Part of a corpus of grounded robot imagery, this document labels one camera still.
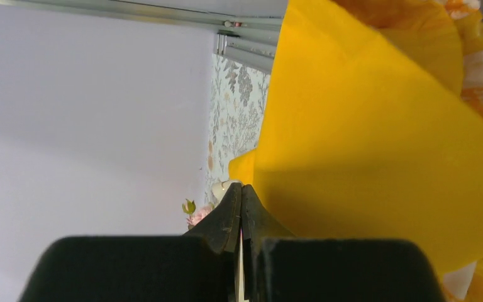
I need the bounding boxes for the floral tablecloth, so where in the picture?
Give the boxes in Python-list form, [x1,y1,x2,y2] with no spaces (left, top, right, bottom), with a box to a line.
[204,55,270,205]

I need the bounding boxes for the yellow cloth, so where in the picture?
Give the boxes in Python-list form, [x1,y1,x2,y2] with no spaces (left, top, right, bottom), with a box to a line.
[228,1,483,301]

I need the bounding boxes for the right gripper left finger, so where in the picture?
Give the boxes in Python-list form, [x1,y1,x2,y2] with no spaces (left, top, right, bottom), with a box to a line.
[183,182,242,301]

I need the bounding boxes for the pink fake flower bouquet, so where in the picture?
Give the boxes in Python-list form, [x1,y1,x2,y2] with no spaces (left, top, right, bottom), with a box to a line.
[182,199,215,230]

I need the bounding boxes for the cream ribbon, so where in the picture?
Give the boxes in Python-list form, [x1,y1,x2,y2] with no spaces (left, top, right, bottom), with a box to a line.
[211,179,242,202]

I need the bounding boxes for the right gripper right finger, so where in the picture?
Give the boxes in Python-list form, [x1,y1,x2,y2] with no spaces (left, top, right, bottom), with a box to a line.
[241,185,293,301]

